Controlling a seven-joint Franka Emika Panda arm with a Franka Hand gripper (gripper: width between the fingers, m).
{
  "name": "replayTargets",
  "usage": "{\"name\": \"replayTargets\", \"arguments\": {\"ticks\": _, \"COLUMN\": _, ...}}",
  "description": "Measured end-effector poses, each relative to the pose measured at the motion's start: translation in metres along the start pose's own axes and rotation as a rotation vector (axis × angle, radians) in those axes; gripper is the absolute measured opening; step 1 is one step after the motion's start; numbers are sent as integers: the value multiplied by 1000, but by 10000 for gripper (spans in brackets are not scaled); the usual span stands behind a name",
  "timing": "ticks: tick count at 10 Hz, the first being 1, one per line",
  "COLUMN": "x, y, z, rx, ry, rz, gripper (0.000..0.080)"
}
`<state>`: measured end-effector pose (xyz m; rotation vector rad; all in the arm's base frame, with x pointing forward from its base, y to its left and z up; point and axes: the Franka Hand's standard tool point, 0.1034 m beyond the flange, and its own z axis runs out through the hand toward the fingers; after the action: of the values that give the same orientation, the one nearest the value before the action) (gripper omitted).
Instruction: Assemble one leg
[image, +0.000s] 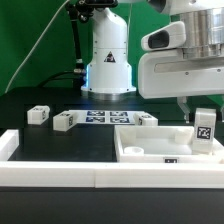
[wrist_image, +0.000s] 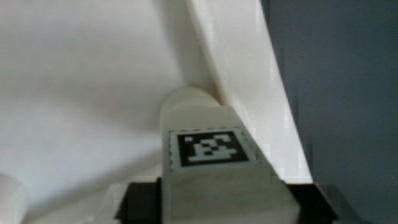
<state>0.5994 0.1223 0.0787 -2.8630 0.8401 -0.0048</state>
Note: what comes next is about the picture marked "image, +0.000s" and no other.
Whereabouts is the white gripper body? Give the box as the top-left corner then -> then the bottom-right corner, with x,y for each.
138,49 -> 224,99

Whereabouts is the white square tabletop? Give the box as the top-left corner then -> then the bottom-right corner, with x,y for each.
114,125 -> 224,164

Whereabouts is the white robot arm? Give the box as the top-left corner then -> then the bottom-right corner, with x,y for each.
82,0 -> 224,118

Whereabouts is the white fiducial marker sheet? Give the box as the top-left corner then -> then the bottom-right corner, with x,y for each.
72,110 -> 136,125

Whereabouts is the white U-shaped fence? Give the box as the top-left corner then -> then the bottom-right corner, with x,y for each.
0,130 -> 224,189

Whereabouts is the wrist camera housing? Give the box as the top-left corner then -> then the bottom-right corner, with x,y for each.
141,21 -> 186,51

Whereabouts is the black cable bundle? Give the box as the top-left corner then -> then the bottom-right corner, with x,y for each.
37,2 -> 88,89

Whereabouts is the white cable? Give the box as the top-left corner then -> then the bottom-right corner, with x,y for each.
4,0 -> 72,95

